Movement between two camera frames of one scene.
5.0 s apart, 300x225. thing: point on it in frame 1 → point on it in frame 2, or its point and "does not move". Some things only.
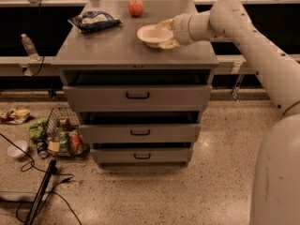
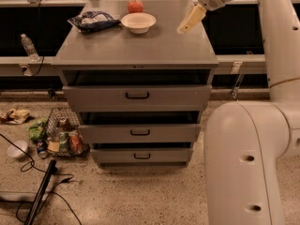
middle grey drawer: [139, 133] does not move
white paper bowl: [152, 35] → [138, 22]
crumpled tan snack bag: [15, 116] does not move
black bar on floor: [41, 192] does not move
